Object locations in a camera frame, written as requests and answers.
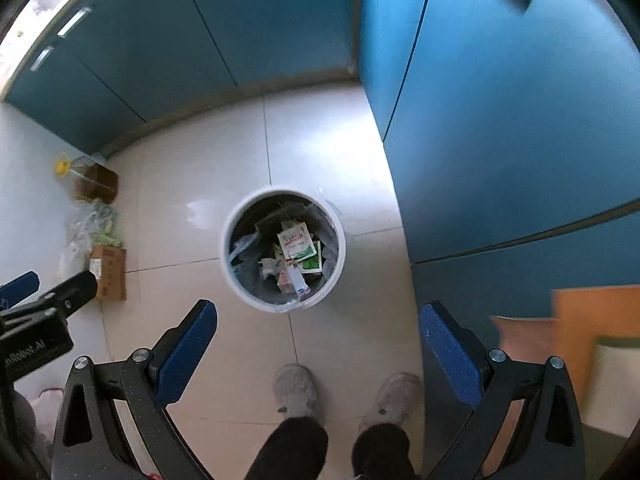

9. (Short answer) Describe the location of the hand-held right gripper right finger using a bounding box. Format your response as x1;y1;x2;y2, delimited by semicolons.
418;301;587;480

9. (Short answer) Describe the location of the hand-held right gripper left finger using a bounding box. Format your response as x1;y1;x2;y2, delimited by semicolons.
51;299;219;480

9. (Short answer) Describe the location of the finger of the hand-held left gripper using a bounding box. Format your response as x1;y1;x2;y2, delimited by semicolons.
0;270;99;332
0;271;40;309

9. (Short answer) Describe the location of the white round trash bin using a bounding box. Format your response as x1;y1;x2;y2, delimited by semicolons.
219;186;347;315

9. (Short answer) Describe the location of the clear wrapper with red dots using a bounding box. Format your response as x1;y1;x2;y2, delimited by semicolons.
276;264;310;297

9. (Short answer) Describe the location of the white sachet with green print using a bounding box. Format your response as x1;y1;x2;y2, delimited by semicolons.
276;224;313;262

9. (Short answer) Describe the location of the green and white sachet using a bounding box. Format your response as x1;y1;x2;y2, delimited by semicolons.
299;240;324;274

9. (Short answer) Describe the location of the small cardboard box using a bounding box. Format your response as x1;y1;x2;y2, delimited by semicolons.
89;244;128;303

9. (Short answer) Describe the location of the pink cloth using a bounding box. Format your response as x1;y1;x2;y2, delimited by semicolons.
29;386;67;413

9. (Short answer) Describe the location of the bag of green vegetables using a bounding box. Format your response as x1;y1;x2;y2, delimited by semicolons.
62;198;123;263

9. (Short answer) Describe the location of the cooking oil bottle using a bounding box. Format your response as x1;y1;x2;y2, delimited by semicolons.
54;152;120;203

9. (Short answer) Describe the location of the person's right leg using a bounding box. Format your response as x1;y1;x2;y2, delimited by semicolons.
351;422;420;480

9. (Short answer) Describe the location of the person's leg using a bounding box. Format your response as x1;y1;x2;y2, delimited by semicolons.
351;422;420;480
246;414;330;480

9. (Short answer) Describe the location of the person's left leg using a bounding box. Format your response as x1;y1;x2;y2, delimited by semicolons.
246;414;330;480

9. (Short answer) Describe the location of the blue kitchen cabinet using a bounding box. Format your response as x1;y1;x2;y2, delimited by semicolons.
0;0;362;157
356;0;640;480

